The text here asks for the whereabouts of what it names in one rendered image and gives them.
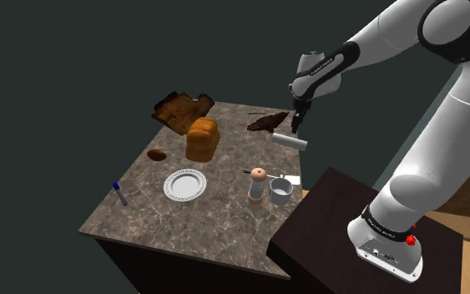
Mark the small brown potato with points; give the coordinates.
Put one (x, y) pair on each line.
(156, 154)

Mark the brown bread loaf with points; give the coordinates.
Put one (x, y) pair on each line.
(202, 139)

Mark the white round plate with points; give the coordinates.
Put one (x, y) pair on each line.
(185, 185)

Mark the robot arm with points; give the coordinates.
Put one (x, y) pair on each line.
(430, 154)

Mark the blue capped pen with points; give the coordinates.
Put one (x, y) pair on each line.
(120, 194)

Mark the clear pepper grinder wooden cap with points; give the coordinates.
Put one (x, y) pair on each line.
(256, 185)

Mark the white cylinder roll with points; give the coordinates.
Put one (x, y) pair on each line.
(289, 141)

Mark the flat brown torn slab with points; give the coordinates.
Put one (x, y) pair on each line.
(177, 110)

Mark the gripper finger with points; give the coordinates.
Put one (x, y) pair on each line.
(296, 123)

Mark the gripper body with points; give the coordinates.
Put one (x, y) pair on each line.
(301, 107)

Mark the dark brown flat leaf shape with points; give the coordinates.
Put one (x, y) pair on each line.
(268, 122)

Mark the dark robot stand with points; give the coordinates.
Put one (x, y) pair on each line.
(324, 240)

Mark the white cup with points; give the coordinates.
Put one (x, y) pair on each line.
(280, 191)

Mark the dark kitchen counter cabinet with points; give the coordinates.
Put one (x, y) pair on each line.
(169, 273)

